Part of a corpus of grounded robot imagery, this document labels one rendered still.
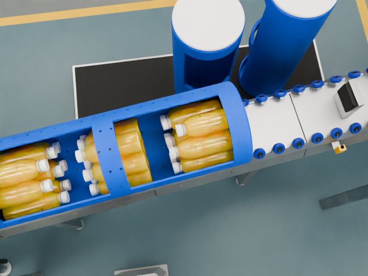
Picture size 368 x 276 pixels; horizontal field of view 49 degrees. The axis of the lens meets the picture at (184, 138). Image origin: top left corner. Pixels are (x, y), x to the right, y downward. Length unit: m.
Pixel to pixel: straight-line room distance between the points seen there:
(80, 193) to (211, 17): 0.81
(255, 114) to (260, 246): 1.06
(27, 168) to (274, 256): 1.58
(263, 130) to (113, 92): 1.15
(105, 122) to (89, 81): 1.26
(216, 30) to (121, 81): 1.03
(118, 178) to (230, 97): 0.43
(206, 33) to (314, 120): 0.53
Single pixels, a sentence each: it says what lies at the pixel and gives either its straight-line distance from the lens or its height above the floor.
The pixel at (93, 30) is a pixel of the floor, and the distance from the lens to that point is 2.84.
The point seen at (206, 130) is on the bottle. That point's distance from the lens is 1.28.
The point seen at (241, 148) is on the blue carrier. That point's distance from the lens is 1.28.
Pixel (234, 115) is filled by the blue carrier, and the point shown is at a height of 1.23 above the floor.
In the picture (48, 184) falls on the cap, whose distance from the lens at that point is 1.36.
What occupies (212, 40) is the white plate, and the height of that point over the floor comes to 1.04.
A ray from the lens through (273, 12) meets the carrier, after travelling 1.73.
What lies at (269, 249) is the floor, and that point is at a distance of 2.46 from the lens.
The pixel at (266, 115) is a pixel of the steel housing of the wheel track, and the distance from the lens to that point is 1.60.
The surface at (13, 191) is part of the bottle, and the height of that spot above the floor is 1.15.
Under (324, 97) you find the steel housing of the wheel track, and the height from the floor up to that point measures 0.93.
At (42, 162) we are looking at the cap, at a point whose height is 1.17.
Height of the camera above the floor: 2.41
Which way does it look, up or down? 75 degrees down
